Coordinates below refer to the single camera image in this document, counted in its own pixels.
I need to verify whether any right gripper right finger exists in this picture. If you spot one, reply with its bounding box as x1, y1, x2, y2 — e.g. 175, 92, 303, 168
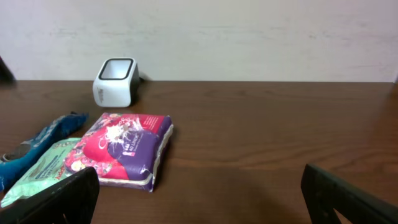
301, 164, 397, 224

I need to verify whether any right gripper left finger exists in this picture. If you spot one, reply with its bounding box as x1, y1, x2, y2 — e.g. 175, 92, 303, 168
1, 167, 100, 224

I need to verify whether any mint green wipes pack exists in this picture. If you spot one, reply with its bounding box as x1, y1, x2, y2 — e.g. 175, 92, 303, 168
1, 138, 80, 208

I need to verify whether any red purple pad pack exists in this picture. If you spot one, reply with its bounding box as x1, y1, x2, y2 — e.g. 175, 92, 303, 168
63, 113, 174, 192

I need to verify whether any blue Oreo cookie pack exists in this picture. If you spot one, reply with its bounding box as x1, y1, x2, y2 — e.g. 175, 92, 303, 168
1, 112, 89, 191

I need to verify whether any white barcode scanner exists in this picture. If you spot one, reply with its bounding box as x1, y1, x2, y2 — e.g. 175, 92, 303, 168
92, 57, 140, 108

